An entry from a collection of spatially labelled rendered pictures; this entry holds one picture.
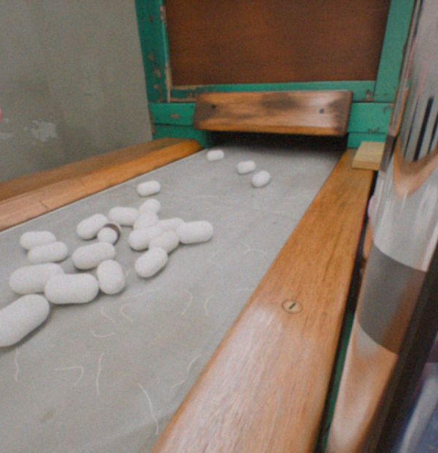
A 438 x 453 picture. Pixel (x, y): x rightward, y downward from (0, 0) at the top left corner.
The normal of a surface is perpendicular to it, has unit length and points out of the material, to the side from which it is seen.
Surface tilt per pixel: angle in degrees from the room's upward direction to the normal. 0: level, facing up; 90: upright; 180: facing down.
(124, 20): 90
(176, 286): 0
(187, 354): 0
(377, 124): 90
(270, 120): 66
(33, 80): 91
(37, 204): 45
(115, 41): 90
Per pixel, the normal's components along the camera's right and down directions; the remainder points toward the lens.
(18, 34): 0.87, 0.20
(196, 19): -0.45, 0.41
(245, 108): -0.44, 0.04
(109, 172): 0.61, -0.50
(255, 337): -0.04, -0.89
